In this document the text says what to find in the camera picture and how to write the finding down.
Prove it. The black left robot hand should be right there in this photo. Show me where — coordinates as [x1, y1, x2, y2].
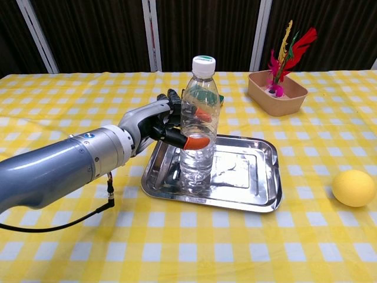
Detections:
[117, 93, 213, 157]

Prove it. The transparent plastic water bottle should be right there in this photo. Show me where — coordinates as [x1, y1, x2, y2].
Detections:
[179, 55, 222, 189]

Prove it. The rectangular stainless steel tray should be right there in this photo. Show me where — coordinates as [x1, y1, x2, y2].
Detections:
[140, 129, 283, 213]

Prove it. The grey knit work glove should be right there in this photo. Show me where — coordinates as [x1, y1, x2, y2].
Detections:
[156, 88, 183, 104]

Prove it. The yellow green scouring sponge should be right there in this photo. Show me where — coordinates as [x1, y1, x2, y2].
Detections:
[183, 85, 225, 108]

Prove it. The dark pleated curtain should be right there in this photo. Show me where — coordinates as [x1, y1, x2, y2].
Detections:
[0, 0, 377, 79]

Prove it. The yellow white checked tablecloth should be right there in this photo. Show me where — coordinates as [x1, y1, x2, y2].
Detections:
[0, 70, 377, 283]

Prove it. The beige rectangular plastic box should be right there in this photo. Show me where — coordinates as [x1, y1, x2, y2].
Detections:
[247, 70, 309, 117]

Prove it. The colourful feather shuttlecock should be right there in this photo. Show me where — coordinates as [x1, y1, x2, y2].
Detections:
[267, 19, 318, 98]

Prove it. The yellow egg-shaped ball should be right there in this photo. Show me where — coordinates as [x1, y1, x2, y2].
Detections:
[332, 169, 376, 208]

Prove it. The white metal frame post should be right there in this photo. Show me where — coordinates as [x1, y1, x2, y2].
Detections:
[16, 0, 59, 74]
[141, 0, 163, 73]
[249, 0, 273, 72]

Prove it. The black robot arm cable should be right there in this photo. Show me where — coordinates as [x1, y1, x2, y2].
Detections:
[0, 172, 116, 233]

